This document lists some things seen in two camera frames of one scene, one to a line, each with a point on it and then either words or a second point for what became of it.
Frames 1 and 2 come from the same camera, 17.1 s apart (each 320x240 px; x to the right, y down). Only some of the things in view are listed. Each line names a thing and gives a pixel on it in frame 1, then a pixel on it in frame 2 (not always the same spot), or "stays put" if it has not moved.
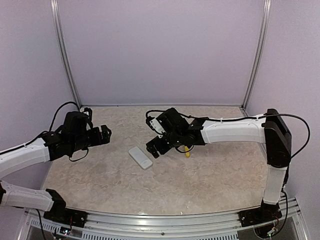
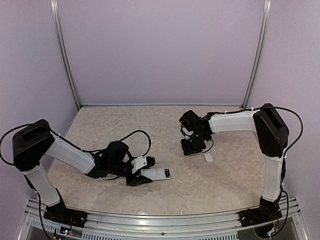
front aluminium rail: (224, 226) stays put
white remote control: (140, 157) to (157, 173)
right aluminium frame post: (262, 41) stays put
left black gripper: (105, 139) to (134, 181)
